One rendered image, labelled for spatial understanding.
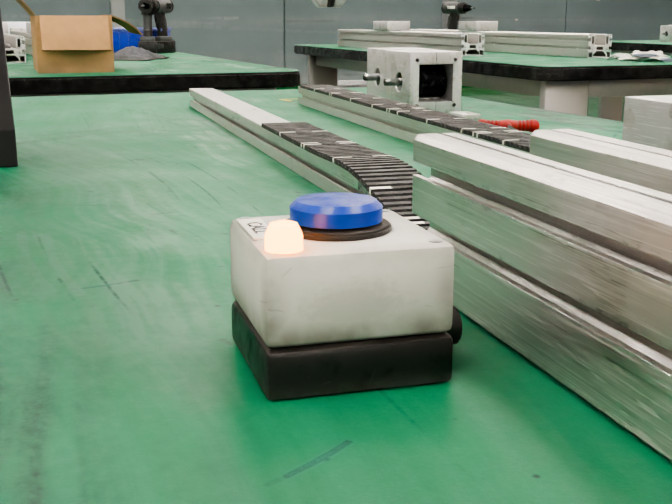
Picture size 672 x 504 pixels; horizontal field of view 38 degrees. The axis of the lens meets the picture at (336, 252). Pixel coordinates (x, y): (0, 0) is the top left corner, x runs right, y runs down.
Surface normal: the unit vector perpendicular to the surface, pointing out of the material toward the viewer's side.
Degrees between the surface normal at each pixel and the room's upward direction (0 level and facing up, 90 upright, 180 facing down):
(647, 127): 90
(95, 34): 69
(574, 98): 90
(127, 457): 0
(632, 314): 90
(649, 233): 90
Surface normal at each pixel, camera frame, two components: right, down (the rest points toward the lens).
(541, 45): -0.93, 0.08
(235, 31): 0.36, 0.22
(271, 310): -0.11, 0.23
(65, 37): 0.31, -0.15
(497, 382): 0.00, -0.97
